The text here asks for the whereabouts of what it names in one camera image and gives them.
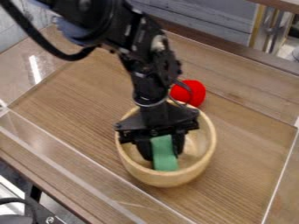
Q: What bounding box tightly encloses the brown wooden bowl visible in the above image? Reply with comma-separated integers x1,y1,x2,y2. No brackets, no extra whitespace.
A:
115,100,216,187

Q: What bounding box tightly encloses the black table leg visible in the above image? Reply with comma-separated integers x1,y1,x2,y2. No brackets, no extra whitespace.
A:
26,185,42,202

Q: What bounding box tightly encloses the gold metal chair frame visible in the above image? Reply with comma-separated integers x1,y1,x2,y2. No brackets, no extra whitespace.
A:
248,4,296,55

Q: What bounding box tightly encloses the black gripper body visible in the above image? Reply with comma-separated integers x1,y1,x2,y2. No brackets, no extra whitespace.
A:
115,102,200,144

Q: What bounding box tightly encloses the red plush tomato toy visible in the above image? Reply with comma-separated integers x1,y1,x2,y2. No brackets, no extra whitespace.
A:
171,80,207,108

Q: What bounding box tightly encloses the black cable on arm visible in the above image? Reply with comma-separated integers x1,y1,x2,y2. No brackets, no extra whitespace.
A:
168,80,195,109

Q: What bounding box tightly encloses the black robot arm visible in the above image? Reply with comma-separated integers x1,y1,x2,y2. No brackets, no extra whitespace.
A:
33,0,199,161

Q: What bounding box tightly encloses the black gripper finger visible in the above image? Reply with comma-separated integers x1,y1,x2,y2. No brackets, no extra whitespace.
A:
135,137,153,161
172,130,185,157

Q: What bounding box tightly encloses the green stick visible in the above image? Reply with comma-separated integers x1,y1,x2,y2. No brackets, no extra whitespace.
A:
151,135,179,172

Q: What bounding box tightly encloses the clear acrylic front panel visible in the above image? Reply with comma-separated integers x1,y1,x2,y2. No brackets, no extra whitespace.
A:
0,101,196,224

